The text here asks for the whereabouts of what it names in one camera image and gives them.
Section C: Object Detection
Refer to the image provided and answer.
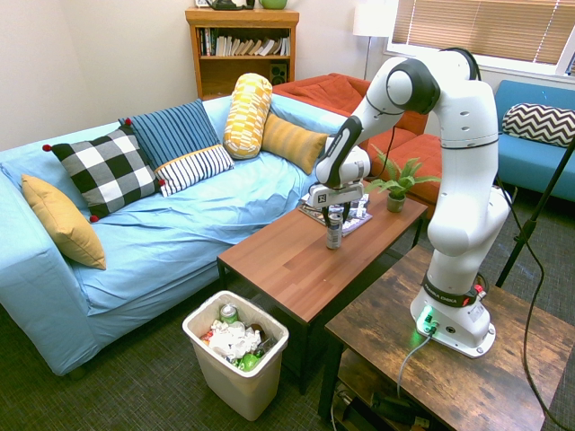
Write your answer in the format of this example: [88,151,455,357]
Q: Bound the black cable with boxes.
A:
[493,174,575,431]

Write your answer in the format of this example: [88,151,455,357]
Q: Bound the grey cable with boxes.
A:
[395,330,435,399]

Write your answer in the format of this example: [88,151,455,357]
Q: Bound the beige plastic trash bin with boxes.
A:
[181,289,290,422]

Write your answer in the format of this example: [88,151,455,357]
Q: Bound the white shade floor lamp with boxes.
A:
[351,0,400,83]

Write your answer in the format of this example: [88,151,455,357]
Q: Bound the wooden window blinds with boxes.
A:
[391,0,575,66]

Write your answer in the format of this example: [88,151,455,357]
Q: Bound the bright green plastic trash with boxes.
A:
[237,352,262,374]

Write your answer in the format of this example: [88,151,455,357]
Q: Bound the orange striped cushion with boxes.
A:
[261,112,330,176]

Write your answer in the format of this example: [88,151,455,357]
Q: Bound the row of books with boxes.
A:
[198,27,291,58]

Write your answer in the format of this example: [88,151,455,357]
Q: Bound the crumpled white paper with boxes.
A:
[207,319,262,361]

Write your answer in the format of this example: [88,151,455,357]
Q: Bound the blue striped cushion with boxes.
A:
[118,98,236,198]

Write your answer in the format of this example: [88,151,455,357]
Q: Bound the silver drink can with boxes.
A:
[325,211,346,251]

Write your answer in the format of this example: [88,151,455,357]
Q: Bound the light blue sofa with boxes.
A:
[0,93,351,377]

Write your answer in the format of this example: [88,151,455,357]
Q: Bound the small potted fern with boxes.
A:
[363,144,444,214]

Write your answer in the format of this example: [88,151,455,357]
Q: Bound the wooden bookshelf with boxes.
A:
[184,7,301,101]

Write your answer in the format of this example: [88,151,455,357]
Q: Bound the black power adapter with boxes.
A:
[369,391,431,428]

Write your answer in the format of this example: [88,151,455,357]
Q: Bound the reddish wood coffee table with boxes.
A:
[216,173,429,396]

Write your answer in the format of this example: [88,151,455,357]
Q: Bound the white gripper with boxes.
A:
[306,178,366,225]

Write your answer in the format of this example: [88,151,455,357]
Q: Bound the black white chevron cushion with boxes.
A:
[501,102,575,149]

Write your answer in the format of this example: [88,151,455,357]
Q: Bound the stack of magazines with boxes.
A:
[297,197,375,237]

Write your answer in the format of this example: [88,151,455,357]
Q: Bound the dark rustic wood table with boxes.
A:
[317,244,575,431]

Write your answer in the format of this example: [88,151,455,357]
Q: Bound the orange armchair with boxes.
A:
[271,73,444,220]

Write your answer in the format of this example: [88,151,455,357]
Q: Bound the plain mustard yellow cushion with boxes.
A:
[21,173,108,271]

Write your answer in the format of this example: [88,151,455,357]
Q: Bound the black white shelf ornament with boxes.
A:
[195,0,256,12]

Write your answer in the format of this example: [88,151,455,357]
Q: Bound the teal blue couch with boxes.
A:
[492,79,575,204]

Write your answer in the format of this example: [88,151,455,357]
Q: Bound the yellow patterned bolster pillow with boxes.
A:
[222,72,274,161]

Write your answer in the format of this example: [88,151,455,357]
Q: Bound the black white checkered cushion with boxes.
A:
[41,125,167,224]

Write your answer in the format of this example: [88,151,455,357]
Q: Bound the black tripod stand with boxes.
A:
[494,134,575,289]

